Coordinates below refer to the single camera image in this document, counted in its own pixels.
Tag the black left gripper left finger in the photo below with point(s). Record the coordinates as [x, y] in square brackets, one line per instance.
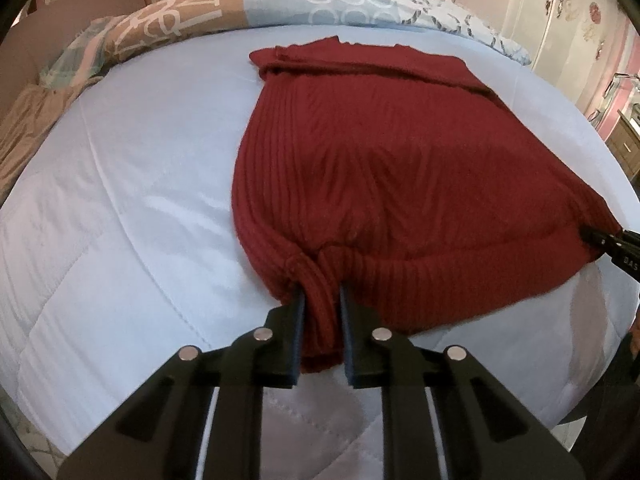
[200, 414]

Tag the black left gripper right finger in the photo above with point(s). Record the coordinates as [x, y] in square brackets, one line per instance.
[444, 415]

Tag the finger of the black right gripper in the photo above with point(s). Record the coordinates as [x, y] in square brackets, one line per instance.
[603, 242]

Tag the dark red knit sweater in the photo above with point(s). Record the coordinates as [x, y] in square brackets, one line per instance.
[398, 180]

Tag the person's right hand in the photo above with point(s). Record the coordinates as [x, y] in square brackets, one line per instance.
[634, 333]

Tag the wooden bedside cabinet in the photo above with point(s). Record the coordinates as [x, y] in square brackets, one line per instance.
[624, 144]

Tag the light blue bed quilt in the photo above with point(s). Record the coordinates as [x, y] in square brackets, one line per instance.
[117, 249]

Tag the white wardrobe with flower stickers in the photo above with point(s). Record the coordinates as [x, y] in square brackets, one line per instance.
[572, 43]

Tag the brown bed skirt fabric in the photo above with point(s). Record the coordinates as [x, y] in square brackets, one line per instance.
[28, 123]

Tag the brown headboard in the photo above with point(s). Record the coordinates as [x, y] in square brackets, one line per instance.
[37, 41]

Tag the patterned blue tan pillow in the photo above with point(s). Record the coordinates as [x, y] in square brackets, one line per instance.
[121, 29]

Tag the metal chair frame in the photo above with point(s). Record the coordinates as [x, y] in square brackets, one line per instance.
[620, 84]

